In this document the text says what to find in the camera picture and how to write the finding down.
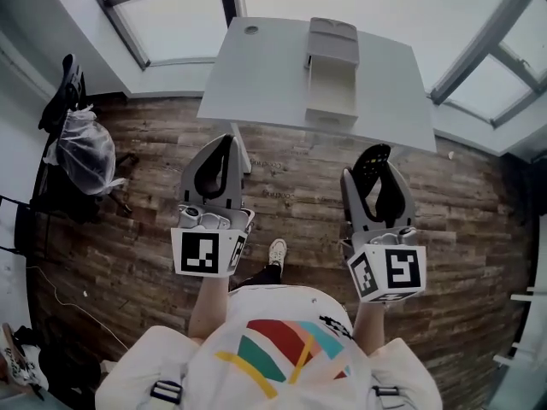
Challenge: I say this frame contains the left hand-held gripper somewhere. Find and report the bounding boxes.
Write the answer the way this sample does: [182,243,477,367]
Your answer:
[170,133,256,278]

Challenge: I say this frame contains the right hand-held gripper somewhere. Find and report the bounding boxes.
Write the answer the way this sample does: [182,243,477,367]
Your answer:
[339,160,428,304]

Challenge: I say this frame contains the black remote control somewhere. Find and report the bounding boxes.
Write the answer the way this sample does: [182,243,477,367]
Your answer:
[352,143,392,200]

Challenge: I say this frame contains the white box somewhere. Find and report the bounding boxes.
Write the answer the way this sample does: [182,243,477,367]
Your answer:
[303,16,360,130]

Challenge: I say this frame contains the person's left forearm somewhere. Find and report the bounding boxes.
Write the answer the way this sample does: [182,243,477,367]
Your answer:
[187,273,232,342]

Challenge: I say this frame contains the person's right forearm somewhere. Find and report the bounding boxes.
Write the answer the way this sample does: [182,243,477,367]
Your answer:
[352,299,388,357]

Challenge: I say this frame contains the white desk leg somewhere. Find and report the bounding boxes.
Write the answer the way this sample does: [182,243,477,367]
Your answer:
[230,122,253,174]

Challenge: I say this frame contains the white shoe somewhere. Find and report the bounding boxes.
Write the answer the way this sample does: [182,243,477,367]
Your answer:
[268,237,288,269]

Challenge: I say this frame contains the black trousers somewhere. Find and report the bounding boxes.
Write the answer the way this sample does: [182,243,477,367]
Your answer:
[232,262,283,292]

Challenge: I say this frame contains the clear plastic covered chair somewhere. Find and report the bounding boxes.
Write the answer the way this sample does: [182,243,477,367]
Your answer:
[25,103,140,226]

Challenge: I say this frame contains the black framed window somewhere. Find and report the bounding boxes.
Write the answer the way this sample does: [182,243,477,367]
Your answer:
[80,0,248,70]
[429,0,547,128]

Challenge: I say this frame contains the black office chair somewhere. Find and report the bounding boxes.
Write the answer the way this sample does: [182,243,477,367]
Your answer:
[37,52,89,132]

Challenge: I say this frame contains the white shirt with colourful print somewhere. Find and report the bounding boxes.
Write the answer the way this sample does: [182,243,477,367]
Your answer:
[94,283,444,410]

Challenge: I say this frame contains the white metal rack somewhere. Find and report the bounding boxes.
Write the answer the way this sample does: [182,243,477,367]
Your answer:
[491,286,547,369]

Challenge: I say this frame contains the frosted glass partition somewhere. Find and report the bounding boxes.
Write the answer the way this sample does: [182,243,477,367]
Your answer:
[486,363,547,410]

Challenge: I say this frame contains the white patterned tote bag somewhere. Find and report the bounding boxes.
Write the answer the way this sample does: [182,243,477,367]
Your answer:
[0,322,44,396]

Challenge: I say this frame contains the black metal frame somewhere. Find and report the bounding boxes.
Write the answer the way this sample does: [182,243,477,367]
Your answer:
[0,194,48,258]

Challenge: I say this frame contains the thin white floor cable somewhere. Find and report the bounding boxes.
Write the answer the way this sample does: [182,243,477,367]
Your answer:
[25,265,129,352]

